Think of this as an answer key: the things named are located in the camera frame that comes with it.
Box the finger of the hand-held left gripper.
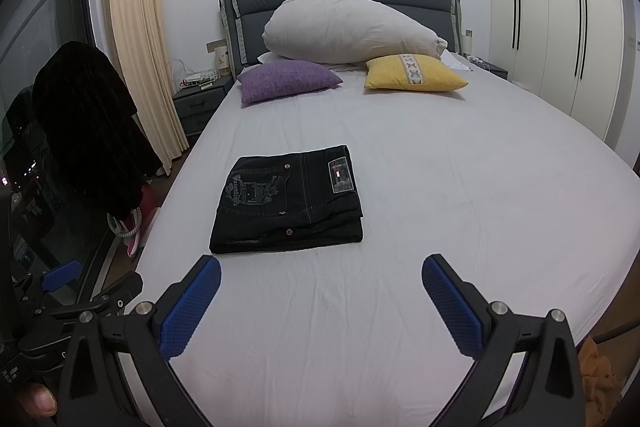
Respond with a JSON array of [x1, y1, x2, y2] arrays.
[[41, 258, 82, 294], [49, 273, 144, 321]]

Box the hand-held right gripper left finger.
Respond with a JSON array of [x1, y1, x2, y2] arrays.
[[56, 254, 223, 427]]

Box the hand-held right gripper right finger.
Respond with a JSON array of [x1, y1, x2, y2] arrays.
[[421, 253, 587, 427]]

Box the black denim pants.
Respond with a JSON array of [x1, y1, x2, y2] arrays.
[[209, 145, 364, 255]]

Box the person's left hand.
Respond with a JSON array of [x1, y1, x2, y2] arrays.
[[17, 382, 59, 419]]

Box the pink object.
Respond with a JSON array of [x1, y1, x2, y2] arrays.
[[125, 184, 162, 258]]

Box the bed with white sheet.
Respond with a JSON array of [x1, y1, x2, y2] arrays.
[[116, 49, 640, 427]]

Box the black hanging garment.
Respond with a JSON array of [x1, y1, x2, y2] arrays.
[[32, 41, 164, 219]]

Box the orange cloth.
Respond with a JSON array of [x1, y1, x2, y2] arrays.
[[579, 334, 622, 427]]

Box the dark grey nightstand with clutter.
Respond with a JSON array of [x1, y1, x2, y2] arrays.
[[172, 77, 235, 144]]

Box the yellow pillow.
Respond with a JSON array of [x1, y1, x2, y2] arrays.
[[364, 54, 469, 92]]

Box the purple pillow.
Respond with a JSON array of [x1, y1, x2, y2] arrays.
[[236, 60, 344, 105]]

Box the cream curtain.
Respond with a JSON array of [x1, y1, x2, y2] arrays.
[[102, 0, 190, 178]]

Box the large white pillow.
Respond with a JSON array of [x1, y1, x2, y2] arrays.
[[262, 0, 449, 65]]

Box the cream wardrobe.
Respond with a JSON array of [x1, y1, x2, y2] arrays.
[[482, 0, 640, 158]]

